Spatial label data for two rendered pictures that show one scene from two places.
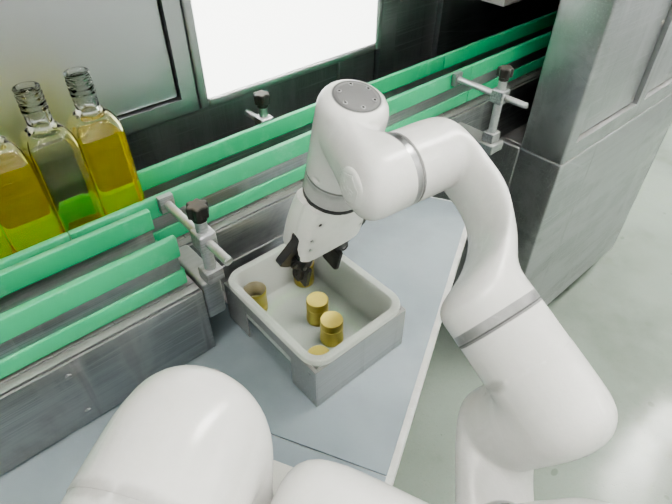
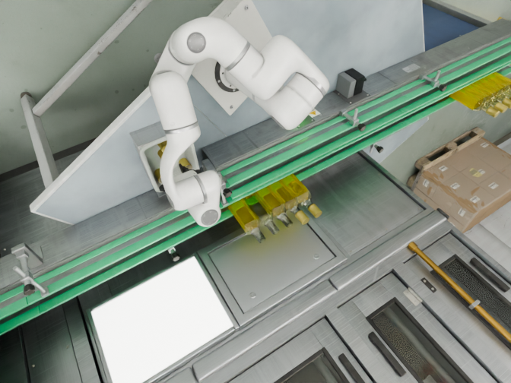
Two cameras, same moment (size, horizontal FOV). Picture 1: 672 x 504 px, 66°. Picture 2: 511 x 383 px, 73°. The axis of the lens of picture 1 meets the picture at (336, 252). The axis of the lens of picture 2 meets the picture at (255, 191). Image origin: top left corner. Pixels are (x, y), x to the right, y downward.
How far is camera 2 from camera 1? 0.71 m
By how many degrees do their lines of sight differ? 49
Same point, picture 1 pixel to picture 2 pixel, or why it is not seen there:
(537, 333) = (185, 117)
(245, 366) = not seen: hidden behind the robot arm
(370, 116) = (209, 207)
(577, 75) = not seen: outside the picture
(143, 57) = (226, 264)
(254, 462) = (283, 103)
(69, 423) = (252, 129)
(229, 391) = (286, 120)
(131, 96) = (227, 249)
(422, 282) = (99, 163)
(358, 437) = not seen: hidden behind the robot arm
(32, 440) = (262, 127)
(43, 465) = (258, 118)
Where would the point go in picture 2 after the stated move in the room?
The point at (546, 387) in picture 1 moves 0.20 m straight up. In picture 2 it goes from (187, 98) to (228, 148)
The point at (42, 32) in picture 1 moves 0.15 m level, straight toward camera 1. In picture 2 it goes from (263, 261) to (270, 235)
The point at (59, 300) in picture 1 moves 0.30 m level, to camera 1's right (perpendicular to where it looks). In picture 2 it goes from (265, 166) to (200, 151)
